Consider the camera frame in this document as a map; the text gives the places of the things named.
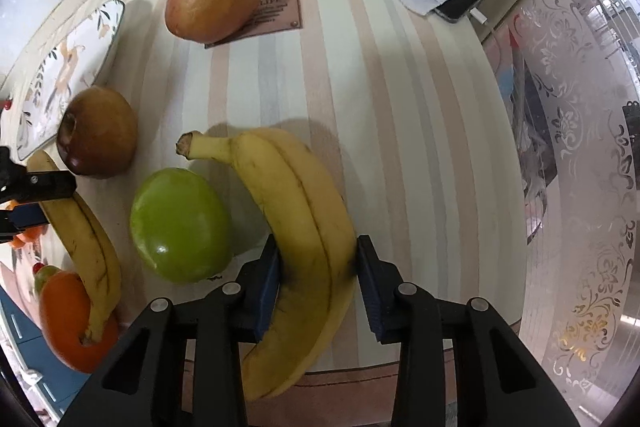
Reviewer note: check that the dark red apple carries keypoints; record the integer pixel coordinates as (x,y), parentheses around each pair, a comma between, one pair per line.
(98,134)

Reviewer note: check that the floral ceramic tray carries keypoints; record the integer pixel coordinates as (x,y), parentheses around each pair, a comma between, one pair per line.
(79,61)

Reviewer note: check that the large yellow banana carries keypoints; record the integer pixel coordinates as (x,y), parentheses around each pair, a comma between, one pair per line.
(316,240)

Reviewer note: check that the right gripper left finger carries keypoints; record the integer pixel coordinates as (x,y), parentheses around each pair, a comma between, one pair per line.
(179,365)

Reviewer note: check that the black smartphone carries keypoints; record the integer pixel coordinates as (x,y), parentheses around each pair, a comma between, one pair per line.
(454,10)

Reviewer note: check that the green apple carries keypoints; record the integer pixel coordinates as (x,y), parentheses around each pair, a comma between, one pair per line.
(180,226)

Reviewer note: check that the brown label plaque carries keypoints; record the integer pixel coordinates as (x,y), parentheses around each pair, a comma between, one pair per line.
(270,17)

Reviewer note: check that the orange fruit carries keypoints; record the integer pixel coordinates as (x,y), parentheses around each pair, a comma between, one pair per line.
(64,308)

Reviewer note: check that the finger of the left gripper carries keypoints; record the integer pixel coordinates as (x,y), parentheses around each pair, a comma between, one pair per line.
(21,218)
(38,181)

